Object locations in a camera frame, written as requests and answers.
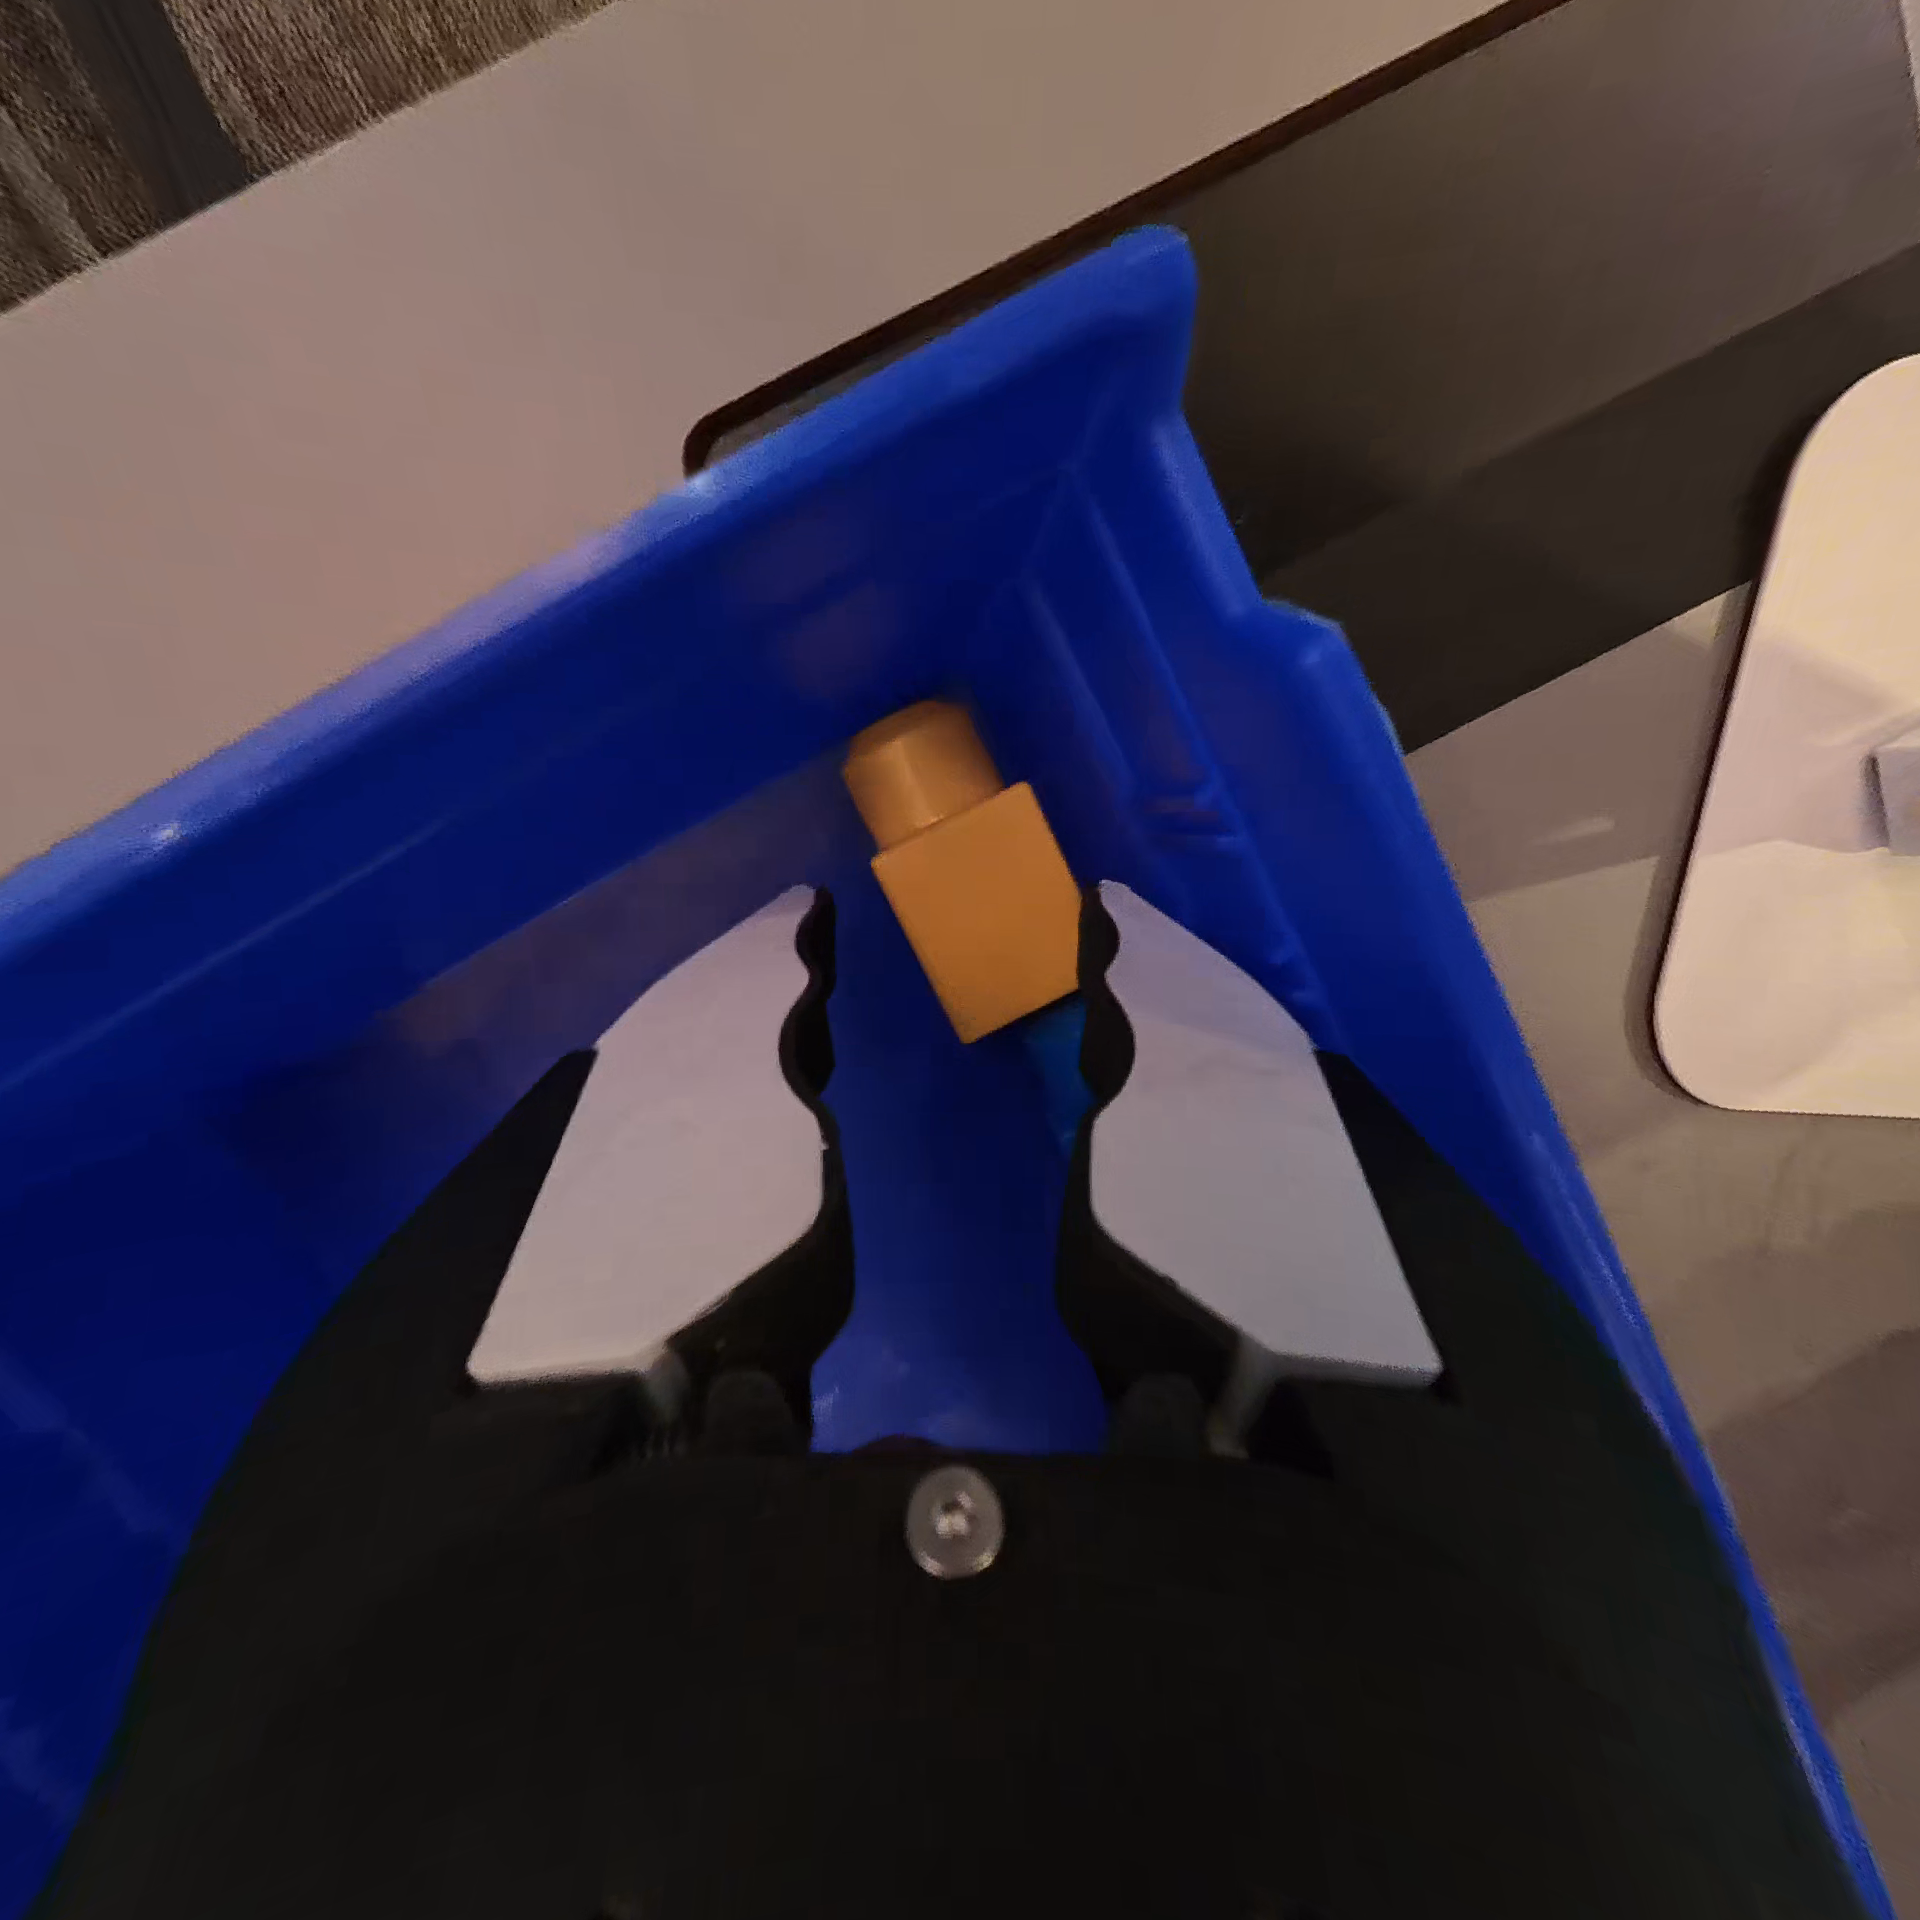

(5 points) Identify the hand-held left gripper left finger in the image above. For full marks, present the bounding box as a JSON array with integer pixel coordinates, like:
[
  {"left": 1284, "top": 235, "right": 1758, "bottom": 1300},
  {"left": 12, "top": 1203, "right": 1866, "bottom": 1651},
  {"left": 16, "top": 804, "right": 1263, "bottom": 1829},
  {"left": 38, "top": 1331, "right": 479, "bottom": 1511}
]
[{"left": 467, "top": 882, "right": 854, "bottom": 1389}]

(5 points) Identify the blue plastic bin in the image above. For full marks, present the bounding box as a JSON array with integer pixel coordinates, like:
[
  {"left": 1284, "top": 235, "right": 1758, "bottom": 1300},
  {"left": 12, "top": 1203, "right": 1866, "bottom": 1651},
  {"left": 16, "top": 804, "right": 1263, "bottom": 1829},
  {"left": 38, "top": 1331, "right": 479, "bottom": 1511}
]
[{"left": 0, "top": 223, "right": 1897, "bottom": 1920}]

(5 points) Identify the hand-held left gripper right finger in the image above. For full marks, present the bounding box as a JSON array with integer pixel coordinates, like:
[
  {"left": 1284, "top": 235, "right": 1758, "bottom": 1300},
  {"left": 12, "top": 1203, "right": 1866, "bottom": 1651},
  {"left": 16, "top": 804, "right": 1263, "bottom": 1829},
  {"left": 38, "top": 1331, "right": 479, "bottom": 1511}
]
[{"left": 1054, "top": 878, "right": 1446, "bottom": 1389}]

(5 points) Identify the yellow building block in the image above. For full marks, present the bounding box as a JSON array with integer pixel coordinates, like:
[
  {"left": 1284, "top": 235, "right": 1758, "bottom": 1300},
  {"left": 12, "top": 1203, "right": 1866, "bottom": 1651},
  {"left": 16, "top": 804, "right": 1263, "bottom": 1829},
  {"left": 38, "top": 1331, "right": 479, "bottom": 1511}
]
[{"left": 837, "top": 698, "right": 1085, "bottom": 1046}]

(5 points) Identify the grey desk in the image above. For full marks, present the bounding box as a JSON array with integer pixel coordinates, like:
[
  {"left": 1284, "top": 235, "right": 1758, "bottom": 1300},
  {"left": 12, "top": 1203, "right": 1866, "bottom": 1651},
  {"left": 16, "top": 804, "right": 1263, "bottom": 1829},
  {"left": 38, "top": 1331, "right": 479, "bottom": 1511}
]
[{"left": 0, "top": 0, "right": 1920, "bottom": 1920}]

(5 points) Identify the white document stand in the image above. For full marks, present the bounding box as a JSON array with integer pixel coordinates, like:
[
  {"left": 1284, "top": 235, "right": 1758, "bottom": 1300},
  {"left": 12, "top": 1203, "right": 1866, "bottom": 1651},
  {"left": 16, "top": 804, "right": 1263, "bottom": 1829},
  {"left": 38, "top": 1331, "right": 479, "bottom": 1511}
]
[{"left": 1649, "top": 352, "right": 1920, "bottom": 1123}]

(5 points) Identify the blue building block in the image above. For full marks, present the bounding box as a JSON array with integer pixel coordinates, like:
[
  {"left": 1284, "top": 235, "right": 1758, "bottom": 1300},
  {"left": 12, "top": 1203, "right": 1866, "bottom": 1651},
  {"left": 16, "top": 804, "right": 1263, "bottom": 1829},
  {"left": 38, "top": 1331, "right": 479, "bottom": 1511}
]
[{"left": 1024, "top": 997, "right": 1104, "bottom": 1175}]

